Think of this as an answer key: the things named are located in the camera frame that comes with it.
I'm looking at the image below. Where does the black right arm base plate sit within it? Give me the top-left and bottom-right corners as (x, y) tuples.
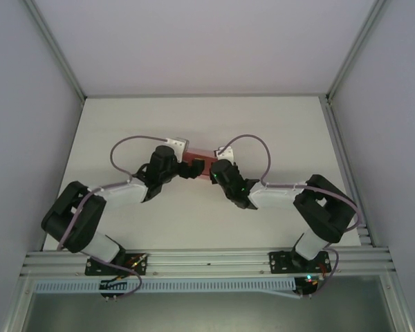
(268, 249), (333, 277)

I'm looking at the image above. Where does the pink paper box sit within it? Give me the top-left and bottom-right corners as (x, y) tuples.
(183, 147), (218, 181)

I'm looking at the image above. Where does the white slotted cable duct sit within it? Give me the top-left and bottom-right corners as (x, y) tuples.
(34, 277), (297, 295)

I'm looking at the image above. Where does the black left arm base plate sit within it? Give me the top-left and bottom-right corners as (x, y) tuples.
(84, 252), (149, 277)

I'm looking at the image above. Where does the aluminium side rail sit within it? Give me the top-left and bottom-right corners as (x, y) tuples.
(322, 95), (373, 247)

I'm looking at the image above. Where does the aluminium frame post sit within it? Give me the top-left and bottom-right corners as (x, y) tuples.
(325, 0), (391, 102)
(26, 0), (88, 102)

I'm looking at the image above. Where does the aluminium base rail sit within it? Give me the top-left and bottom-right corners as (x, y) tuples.
(20, 244), (397, 277)

